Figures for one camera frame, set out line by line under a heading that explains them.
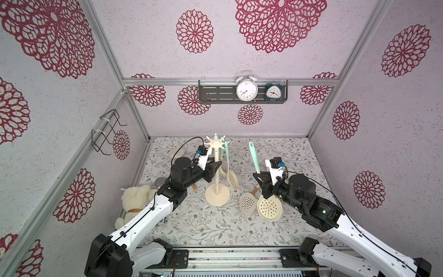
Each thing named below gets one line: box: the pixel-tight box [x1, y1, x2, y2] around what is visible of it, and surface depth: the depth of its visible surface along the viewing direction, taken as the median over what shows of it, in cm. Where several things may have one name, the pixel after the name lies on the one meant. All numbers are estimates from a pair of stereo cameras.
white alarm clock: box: [235, 69, 259, 103], surface depth 89 cm
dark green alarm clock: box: [264, 83, 283, 103], surface depth 92 cm
